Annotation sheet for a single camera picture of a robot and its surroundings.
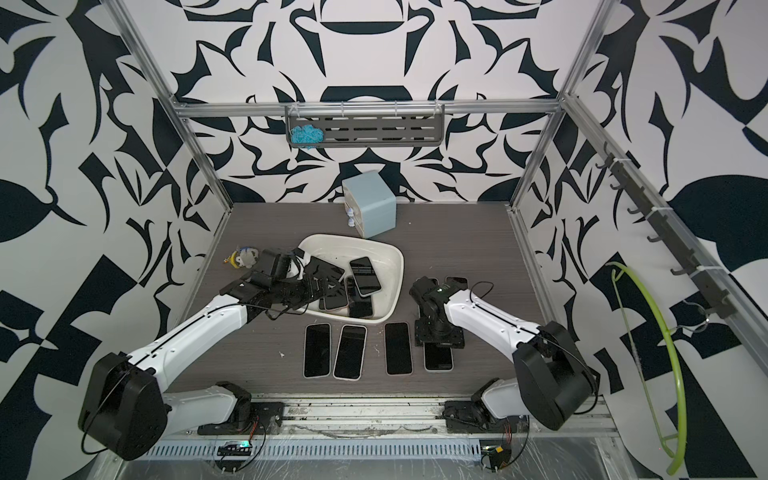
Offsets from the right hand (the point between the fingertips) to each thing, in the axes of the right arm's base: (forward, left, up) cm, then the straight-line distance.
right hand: (427, 339), depth 84 cm
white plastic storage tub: (+27, +12, -1) cm, 29 cm away
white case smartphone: (-2, +22, -3) cm, 22 cm away
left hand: (+12, +28, +11) cm, 32 cm away
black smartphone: (+21, +18, -1) cm, 28 cm away
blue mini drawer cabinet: (+40, +16, +12) cm, 44 cm away
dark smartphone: (-2, +8, -1) cm, 9 cm away
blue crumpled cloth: (+51, +34, +32) cm, 69 cm away
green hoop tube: (-28, -38, +19) cm, 51 cm away
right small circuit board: (-26, -14, -4) cm, 30 cm away
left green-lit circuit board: (-24, +48, -5) cm, 54 cm away
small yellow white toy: (+27, +58, +3) cm, 64 cm away
